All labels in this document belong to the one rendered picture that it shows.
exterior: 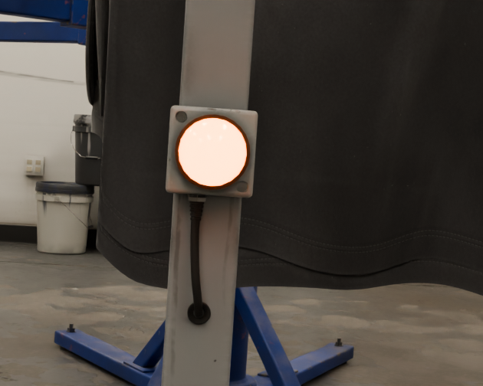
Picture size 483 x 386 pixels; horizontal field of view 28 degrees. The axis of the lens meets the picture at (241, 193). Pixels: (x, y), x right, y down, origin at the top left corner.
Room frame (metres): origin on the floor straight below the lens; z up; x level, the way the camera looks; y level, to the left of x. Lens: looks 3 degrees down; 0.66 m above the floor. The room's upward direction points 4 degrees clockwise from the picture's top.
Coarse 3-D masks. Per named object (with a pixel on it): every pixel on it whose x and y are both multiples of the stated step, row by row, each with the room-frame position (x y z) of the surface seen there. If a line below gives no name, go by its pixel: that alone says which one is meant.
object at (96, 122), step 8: (88, 0) 0.87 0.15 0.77; (88, 8) 0.87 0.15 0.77; (88, 16) 0.86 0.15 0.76; (88, 24) 0.86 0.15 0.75; (88, 32) 0.86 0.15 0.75; (96, 32) 0.88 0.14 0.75; (88, 40) 0.87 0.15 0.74; (96, 40) 0.88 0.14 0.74; (88, 48) 0.87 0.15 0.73; (96, 48) 0.89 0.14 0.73; (88, 56) 0.87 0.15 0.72; (96, 56) 0.89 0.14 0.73; (88, 64) 0.88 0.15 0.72; (96, 64) 0.90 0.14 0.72; (88, 72) 0.88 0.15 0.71; (96, 72) 0.90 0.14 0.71; (88, 80) 0.89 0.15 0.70; (96, 80) 0.91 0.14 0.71; (88, 88) 0.90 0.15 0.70; (96, 88) 0.91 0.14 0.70; (88, 96) 0.91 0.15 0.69; (96, 96) 0.92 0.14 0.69; (96, 104) 0.92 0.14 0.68; (96, 112) 0.92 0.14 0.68; (96, 120) 0.92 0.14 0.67; (96, 128) 0.92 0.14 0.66
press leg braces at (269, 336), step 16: (240, 288) 2.12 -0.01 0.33; (240, 304) 2.11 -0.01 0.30; (256, 304) 2.10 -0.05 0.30; (256, 320) 2.07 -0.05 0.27; (160, 336) 2.39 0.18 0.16; (256, 336) 2.06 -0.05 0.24; (272, 336) 2.05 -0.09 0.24; (144, 352) 2.46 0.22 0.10; (160, 352) 2.43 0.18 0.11; (272, 352) 2.02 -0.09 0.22; (144, 368) 2.45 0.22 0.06; (160, 368) 1.97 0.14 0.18; (272, 368) 2.00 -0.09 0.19; (288, 368) 2.00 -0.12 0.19; (160, 384) 1.94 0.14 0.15; (288, 384) 1.97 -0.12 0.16
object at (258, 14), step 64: (128, 0) 0.84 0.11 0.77; (256, 0) 0.84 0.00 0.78; (320, 0) 0.85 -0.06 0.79; (384, 0) 0.86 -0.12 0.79; (448, 0) 0.87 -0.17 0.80; (128, 64) 0.84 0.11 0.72; (256, 64) 0.85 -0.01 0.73; (320, 64) 0.85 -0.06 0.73; (384, 64) 0.86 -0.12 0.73; (448, 64) 0.87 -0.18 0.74; (128, 128) 0.84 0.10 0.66; (320, 128) 0.86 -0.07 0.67; (384, 128) 0.86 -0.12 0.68; (448, 128) 0.87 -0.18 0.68; (128, 192) 0.84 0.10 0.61; (256, 192) 0.85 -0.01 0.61; (320, 192) 0.86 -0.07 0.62; (384, 192) 0.87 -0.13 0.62; (448, 192) 0.88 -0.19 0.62; (128, 256) 0.84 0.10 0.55; (256, 256) 0.85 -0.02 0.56; (320, 256) 0.86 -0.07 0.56; (384, 256) 0.87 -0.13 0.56; (448, 256) 0.88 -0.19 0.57
